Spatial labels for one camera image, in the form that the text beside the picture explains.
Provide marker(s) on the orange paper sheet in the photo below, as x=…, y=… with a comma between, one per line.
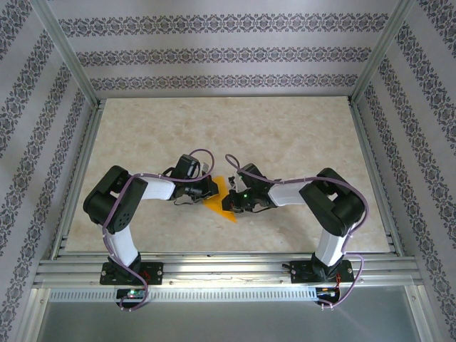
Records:
x=219, y=208

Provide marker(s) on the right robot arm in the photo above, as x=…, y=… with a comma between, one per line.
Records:
x=285, y=194

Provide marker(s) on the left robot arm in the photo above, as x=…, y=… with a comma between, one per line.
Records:
x=160, y=189

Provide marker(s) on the controller board with green light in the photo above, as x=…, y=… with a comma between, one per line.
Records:
x=132, y=294

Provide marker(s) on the small controller board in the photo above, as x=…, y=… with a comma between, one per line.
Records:
x=327, y=291

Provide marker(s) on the grey metal panel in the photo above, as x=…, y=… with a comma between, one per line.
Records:
x=228, y=320

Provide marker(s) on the white right gripper bracket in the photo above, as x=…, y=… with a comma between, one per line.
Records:
x=236, y=182

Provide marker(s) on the white gripper bracket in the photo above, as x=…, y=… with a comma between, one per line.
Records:
x=236, y=182
x=204, y=167

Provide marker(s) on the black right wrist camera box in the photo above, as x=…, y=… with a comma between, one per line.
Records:
x=251, y=176

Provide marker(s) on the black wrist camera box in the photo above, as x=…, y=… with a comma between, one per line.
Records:
x=251, y=176
x=186, y=167

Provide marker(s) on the white left gripper bracket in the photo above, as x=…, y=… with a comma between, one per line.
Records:
x=204, y=167

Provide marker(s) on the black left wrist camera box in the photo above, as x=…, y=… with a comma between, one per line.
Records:
x=186, y=167

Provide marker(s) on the aluminium mounting rail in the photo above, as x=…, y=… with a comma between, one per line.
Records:
x=228, y=270

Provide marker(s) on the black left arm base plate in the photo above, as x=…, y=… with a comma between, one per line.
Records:
x=156, y=272

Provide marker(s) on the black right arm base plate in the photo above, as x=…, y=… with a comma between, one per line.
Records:
x=303, y=274

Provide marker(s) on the aluminium side rail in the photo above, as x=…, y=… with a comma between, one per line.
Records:
x=81, y=167

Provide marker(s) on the aluminium frame post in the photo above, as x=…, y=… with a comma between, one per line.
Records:
x=64, y=50
x=381, y=53

